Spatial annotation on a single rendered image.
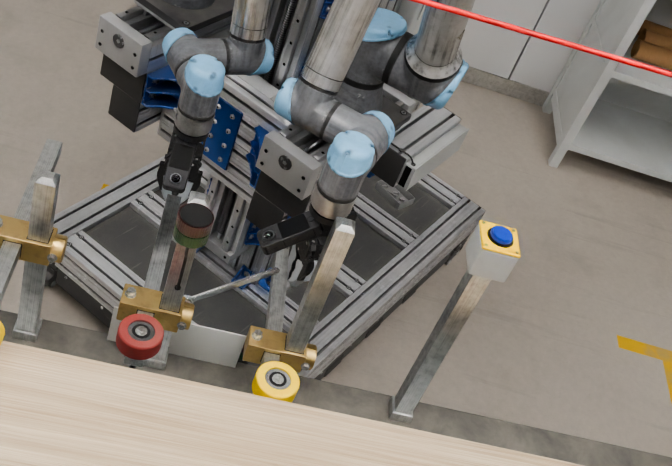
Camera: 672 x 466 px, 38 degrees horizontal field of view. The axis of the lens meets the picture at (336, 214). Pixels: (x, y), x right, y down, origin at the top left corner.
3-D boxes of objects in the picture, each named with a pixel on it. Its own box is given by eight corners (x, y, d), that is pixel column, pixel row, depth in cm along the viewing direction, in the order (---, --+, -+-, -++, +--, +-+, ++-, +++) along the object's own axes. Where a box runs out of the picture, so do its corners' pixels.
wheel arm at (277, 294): (271, 258, 208) (276, 244, 205) (286, 262, 208) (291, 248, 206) (251, 425, 175) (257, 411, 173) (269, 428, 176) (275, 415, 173)
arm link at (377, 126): (351, 91, 178) (326, 118, 169) (404, 120, 176) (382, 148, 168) (338, 124, 183) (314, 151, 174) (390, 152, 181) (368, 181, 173)
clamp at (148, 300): (121, 300, 183) (125, 282, 180) (190, 315, 185) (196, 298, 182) (115, 322, 179) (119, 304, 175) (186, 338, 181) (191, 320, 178)
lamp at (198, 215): (159, 284, 174) (182, 198, 160) (190, 291, 174) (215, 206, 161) (154, 308, 169) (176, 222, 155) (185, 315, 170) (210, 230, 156)
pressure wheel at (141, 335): (114, 347, 177) (123, 306, 170) (157, 356, 179) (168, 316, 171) (105, 381, 171) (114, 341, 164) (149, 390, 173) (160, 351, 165)
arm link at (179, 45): (207, 55, 203) (224, 88, 196) (155, 56, 197) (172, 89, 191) (214, 24, 198) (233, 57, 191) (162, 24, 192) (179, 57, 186)
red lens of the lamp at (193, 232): (178, 208, 161) (181, 199, 160) (213, 217, 162) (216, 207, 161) (172, 233, 157) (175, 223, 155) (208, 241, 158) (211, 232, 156)
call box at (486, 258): (463, 249, 172) (479, 218, 167) (499, 258, 174) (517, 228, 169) (465, 277, 167) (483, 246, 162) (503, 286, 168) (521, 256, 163)
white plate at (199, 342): (107, 337, 190) (114, 304, 184) (235, 365, 195) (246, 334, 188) (106, 339, 190) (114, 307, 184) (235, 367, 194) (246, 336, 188)
